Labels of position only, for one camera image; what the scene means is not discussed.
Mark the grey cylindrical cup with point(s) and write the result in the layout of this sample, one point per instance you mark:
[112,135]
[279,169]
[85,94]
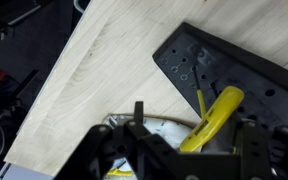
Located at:
[164,130]

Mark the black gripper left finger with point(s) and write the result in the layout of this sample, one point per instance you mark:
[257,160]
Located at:
[117,153]

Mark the black wedge hex key stand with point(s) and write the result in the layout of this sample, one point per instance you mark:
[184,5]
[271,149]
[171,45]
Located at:
[250,76]

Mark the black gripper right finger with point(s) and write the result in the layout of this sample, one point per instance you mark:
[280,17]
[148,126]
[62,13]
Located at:
[270,156]

